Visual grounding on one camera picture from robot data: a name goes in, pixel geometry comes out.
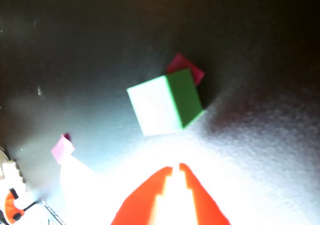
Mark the orange table clamp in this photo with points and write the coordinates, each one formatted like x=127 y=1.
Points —
x=10 y=205

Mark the magenta tape square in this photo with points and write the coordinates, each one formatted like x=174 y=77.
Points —
x=180 y=62

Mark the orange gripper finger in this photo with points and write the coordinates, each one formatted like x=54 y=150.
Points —
x=135 y=210
x=205 y=210

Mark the white numbered grid paper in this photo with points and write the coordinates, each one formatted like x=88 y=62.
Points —
x=80 y=185

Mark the pink tape strip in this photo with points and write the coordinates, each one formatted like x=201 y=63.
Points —
x=61 y=150

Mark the green cube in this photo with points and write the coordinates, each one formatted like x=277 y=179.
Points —
x=162 y=105

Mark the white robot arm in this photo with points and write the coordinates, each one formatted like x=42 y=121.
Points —
x=12 y=175

